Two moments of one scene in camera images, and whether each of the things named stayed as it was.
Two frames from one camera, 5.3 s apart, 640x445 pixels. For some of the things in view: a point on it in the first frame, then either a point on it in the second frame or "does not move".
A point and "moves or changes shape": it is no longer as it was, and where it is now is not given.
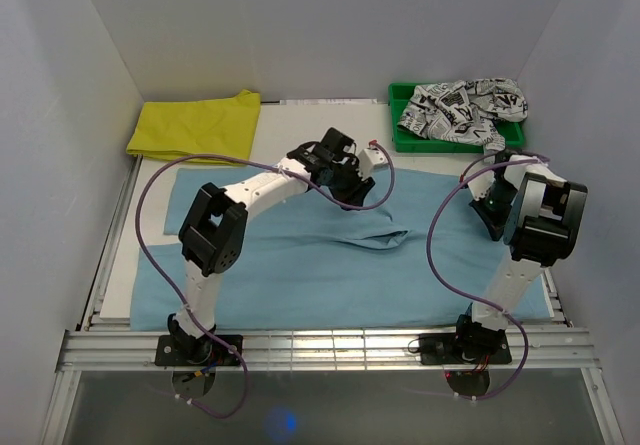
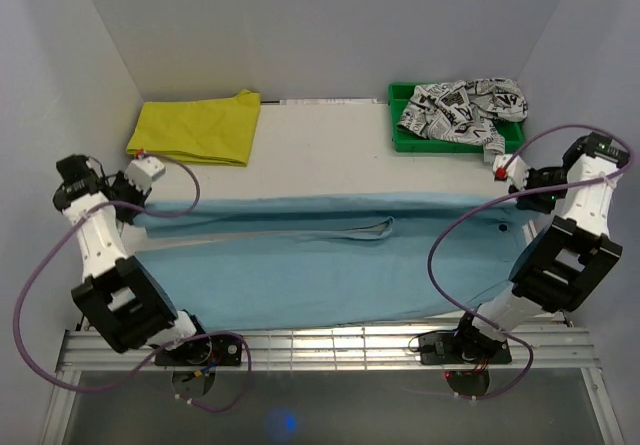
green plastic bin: x=512 y=133 does not move
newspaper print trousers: x=467 y=111 does not move
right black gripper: x=495 y=223 → x=532 y=204
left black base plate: x=183 y=350 does not move
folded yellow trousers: x=173 y=129 does not move
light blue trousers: x=417 y=254 moves or changes shape
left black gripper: x=355 y=194 → x=139 y=195
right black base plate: x=464 y=348 does not move
